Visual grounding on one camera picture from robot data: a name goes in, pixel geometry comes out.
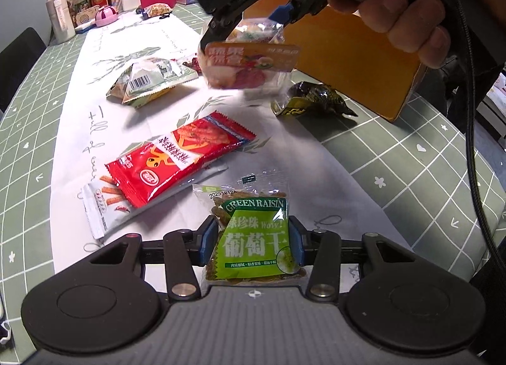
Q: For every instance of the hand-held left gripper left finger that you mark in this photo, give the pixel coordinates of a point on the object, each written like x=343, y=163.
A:
x=209, y=239

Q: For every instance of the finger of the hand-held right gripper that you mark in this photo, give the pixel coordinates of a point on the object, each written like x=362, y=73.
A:
x=216, y=31
x=282, y=13

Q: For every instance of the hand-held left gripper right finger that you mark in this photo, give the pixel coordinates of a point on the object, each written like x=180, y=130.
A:
x=295, y=242

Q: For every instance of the green dried fruit packet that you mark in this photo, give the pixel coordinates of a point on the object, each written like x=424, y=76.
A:
x=253, y=238

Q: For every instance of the clear candy packet orange label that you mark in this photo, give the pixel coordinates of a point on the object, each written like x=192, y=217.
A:
x=245, y=68

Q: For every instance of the orange cardboard box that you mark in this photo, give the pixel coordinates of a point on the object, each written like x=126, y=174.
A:
x=355, y=61

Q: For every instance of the person's right hand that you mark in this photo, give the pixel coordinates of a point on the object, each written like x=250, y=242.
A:
x=395, y=13

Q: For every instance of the small red packet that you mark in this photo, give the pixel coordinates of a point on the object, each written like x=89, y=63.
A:
x=193, y=64

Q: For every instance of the white printed table runner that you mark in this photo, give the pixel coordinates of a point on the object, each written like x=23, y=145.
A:
x=166, y=45

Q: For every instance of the yellow patterned snack bag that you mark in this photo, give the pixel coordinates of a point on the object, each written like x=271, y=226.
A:
x=158, y=9

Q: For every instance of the small blue object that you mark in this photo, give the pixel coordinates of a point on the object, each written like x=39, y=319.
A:
x=140, y=12

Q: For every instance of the green and white snack packet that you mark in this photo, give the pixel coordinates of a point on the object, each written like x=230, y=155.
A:
x=146, y=80

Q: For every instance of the red snack packet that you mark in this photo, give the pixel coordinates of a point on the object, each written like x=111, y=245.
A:
x=178, y=155

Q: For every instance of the dark yellow candy packet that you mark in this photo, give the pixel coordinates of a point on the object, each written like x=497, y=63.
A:
x=312, y=98

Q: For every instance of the small white box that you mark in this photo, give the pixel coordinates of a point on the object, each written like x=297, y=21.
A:
x=130, y=3

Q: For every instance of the pink round container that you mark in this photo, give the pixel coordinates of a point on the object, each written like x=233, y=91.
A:
x=107, y=15

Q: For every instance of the white snack stick packet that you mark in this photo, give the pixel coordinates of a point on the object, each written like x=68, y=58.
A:
x=99, y=207

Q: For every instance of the green checked tablecloth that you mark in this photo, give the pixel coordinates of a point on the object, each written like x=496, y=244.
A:
x=395, y=175

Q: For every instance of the beige perforated box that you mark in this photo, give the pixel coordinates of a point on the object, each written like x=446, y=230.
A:
x=85, y=19

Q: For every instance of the clear bottle green label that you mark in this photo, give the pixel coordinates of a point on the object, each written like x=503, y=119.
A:
x=81, y=3

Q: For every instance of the black chair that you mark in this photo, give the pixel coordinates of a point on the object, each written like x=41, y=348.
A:
x=19, y=61

